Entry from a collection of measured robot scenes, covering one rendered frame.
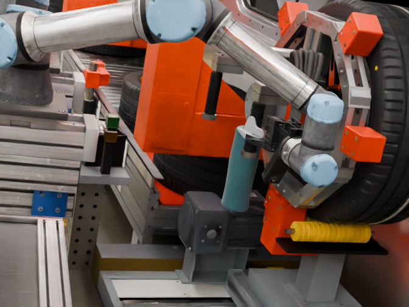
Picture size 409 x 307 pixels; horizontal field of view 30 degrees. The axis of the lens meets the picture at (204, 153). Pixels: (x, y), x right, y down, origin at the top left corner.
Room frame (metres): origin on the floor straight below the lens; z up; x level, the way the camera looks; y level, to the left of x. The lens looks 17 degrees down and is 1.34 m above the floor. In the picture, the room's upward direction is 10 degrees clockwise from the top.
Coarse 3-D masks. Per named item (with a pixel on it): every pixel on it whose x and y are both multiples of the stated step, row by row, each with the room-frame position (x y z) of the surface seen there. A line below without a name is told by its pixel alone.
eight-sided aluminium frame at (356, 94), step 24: (312, 24) 2.21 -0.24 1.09; (336, 24) 2.08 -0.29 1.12; (288, 48) 2.41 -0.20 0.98; (336, 48) 2.05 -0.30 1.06; (360, 72) 2.00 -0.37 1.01; (360, 96) 1.94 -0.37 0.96; (360, 120) 1.95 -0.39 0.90; (336, 144) 1.96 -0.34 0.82; (288, 192) 2.13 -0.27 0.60; (312, 192) 2.01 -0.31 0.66
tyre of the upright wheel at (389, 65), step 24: (336, 0) 2.30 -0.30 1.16; (360, 0) 2.24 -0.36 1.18; (384, 24) 2.08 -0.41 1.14; (408, 24) 2.13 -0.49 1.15; (384, 48) 2.01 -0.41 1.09; (408, 48) 2.04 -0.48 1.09; (384, 72) 1.97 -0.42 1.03; (408, 72) 1.99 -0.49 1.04; (384, 96) 1.94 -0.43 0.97; (408, 96) 1.96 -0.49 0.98; (384, 120) 1.92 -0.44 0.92; (408, 120) 1.94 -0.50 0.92; (408, 144) 1.94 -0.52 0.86; (288, 168) 2.34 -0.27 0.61; (360, 168) 1.97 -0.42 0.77; (384, 168) 1.92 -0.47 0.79; (408, 168) 1.95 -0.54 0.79; (336, 192) 2.06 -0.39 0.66; (360, 192) 1.95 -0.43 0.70; (384, 192) 1.96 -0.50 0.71; (408, 192) 1.99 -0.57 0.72; (312, 216) 2.15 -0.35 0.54; (336, 216) 2.03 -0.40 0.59; (360, 216) 2.03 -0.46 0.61; (384, 216) 2.06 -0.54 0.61; (408, 216) 2.08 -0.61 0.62
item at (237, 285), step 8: (232, 272) 2.47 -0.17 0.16; (240, 272) 2.48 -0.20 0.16; (248, 272) 2.47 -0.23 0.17; (232, 280) 2.42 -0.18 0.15; (240, 280) 2.44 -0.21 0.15; (232, 288) 2.41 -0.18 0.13; (240, 288) 2.35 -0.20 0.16; (248, 288) 2.39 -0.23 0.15; (232, 296) 2.40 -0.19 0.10; (240, 296) 2.34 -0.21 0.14; (248, 296) 2.29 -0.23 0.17; (256, 296) 2.34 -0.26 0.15; (240, 304) 2.33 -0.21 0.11; (248, 304) 2.27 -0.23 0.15; (256, 304) 2.29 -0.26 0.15; (264, 304) 2.28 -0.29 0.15
